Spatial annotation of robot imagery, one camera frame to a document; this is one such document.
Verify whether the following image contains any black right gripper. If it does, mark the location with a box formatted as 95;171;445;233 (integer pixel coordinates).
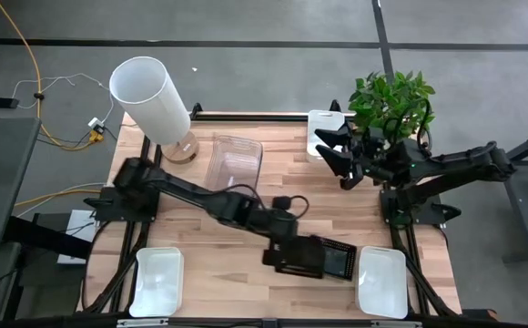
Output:
314;122;386;181

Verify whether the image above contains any black perforated plastic basket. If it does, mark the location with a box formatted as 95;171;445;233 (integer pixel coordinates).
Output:
274;234;327;280
313;235;359;282

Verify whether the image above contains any white plastic basket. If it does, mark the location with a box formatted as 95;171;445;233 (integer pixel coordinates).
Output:
306;109;346;164
356;245;409;320
128;246;185;319

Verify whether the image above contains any green leafy potted plant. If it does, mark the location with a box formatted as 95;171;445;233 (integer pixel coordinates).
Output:
348;69;436;140

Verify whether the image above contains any white cylinder lamp wooden base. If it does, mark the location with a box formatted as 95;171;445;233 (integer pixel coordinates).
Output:
108;55;200;165

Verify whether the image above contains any grey desk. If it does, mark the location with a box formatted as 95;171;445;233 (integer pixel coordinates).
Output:
0;117;43;250

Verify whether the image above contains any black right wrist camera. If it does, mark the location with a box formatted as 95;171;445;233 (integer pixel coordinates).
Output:
340;163;364;190

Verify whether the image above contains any black aluminium table frame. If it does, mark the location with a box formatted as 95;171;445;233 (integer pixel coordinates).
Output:
76;98;463;328

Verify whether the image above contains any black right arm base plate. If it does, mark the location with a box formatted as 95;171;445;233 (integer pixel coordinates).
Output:
380;189;462;225

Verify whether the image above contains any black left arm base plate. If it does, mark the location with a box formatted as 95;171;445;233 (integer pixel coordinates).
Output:
84;185;161;223

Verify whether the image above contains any black desk frame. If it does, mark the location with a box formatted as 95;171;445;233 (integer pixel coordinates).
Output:
500;122;528;265

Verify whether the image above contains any yellow cable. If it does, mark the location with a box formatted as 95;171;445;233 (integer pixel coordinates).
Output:
0;0;106;151
14;184;106;207

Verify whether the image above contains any white cable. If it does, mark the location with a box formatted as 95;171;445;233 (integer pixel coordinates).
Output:
11;72;116;124

